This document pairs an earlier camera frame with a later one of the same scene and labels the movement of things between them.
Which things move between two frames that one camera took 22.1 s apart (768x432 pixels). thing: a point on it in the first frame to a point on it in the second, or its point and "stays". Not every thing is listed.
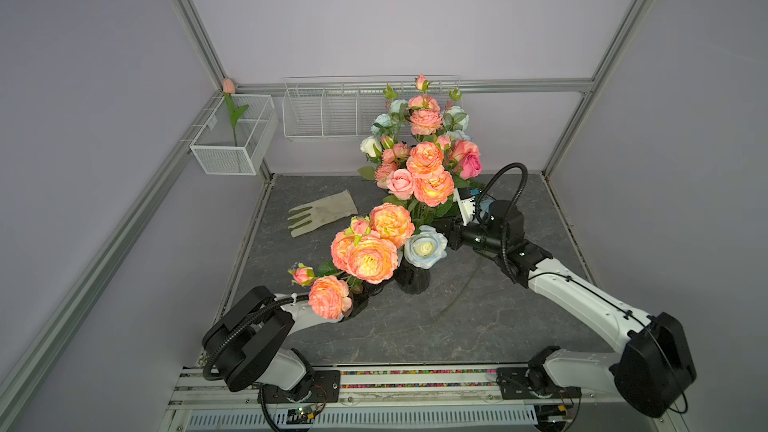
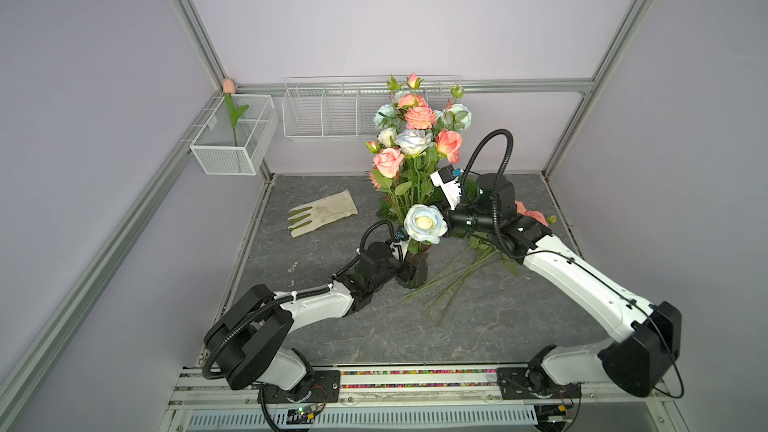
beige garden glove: x=323 y=211 stays
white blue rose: x=426 y=248 to x=425 y=223
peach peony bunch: x=433 y=184 to x=440 y=293
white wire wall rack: x=345 y=107 stays
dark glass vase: x=412 y=279 stays
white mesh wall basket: x=214 y=146 stays
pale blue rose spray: x=383 y=125 to x=453 y=116
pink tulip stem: x=229 y=88 stays
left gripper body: x=372 y=288 to x=393 y=269
